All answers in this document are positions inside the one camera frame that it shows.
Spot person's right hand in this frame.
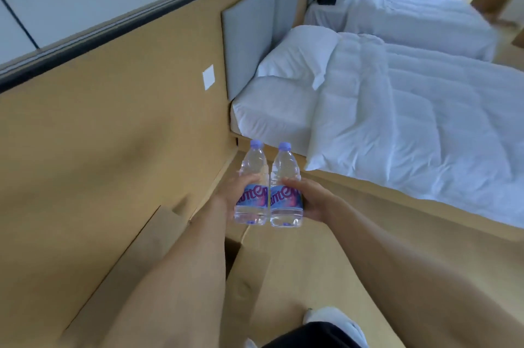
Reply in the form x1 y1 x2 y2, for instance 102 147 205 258
280 178 341 223

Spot person's left hand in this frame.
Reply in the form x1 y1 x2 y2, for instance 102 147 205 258
215 173 261 217

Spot purple cap water bottle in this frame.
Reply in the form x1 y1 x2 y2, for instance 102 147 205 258
269 141 305 228
233 139 270 226

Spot brown cardboard box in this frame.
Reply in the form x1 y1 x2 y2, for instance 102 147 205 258
57 196 406 348

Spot person's right forearm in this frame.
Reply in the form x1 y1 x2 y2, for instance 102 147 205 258
323 200 524 348

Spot person's left forearm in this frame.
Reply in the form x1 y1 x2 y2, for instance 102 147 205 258
100 200 230 348

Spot light denim shorts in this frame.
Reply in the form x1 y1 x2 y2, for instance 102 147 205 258
302 306 369 348

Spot white bed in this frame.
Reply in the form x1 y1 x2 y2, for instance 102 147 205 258
305 0 500 62
230 25 524 242

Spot black t-shirt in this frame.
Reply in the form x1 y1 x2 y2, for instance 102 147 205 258
261 321 363 348

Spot white pillow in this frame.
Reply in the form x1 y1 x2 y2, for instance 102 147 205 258
255 25 340 91

